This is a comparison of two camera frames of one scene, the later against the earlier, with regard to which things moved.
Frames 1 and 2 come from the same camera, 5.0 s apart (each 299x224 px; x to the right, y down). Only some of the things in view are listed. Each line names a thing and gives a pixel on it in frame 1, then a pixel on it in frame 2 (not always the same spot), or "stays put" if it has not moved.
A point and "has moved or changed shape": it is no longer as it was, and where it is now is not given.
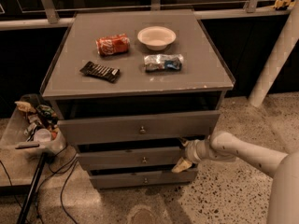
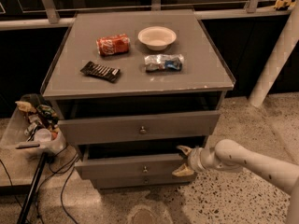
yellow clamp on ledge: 283,5 stays put
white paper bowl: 156,37 stays put
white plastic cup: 42,135 stays put
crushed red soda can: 112,45 stays put
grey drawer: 131,157 has moved or changed shape
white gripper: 192,151 -> 193,161
